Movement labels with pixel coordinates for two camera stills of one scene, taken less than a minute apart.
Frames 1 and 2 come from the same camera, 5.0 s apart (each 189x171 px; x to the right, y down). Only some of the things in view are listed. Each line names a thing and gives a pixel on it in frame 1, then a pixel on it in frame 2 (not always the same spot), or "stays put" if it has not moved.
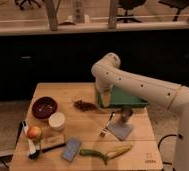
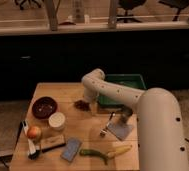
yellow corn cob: (117, 151) stays put
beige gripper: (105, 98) → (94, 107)
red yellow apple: (34, 132) stays put
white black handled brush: (34, 151) stays put
